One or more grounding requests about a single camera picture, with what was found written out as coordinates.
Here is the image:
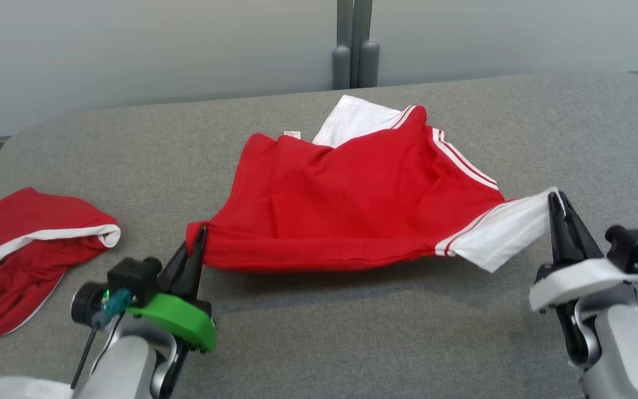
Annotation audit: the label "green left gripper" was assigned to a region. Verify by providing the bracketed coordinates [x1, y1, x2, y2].
[125, 224, 218, 354]

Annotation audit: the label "red shorts with white trim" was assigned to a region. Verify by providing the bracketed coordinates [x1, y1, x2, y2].
[0, 187, 121, 339]

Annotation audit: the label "teal left cable plug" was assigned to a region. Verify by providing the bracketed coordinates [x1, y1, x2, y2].
[92, 288, 131, 328]

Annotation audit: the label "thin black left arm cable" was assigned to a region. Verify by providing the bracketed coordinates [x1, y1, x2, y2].
[70, 324, 101, 390]

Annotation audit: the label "grey partition post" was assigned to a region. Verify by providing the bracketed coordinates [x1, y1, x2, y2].
[332, 0, 380, 90]

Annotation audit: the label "red t-shirt with white sleeves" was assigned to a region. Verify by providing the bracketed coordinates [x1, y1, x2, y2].
[186, 95, 560, 273]

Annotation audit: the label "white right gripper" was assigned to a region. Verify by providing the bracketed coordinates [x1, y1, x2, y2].
[529, 191, 638, 314]

